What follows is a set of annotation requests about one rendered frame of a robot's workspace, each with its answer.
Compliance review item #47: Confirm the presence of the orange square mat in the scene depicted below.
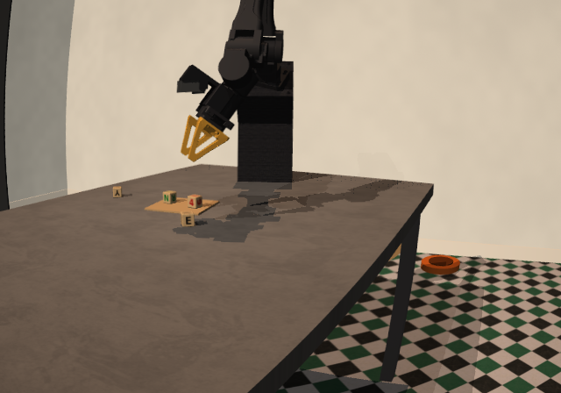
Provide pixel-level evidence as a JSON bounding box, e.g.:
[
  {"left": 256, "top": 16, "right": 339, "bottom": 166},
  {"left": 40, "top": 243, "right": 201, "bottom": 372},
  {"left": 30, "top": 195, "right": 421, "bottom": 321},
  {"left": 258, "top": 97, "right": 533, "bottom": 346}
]
[{"left": 145, "top": 197, "right": 219, "bottom": 216}]

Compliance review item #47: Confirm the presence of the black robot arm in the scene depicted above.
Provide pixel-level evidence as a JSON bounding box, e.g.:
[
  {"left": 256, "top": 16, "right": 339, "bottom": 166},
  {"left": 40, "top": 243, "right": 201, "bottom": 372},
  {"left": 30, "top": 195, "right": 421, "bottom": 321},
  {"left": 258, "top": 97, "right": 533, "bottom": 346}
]
[{"left": 177, "top": 0, "right": 289, "bottom": 114}]

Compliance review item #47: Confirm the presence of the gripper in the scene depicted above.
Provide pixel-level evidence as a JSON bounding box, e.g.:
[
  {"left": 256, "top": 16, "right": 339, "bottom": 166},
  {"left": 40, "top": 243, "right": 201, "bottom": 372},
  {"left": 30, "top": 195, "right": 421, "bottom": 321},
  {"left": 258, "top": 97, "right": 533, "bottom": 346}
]
[{"left": 181, "top": 90, "right": 244, "bottom": 162}]

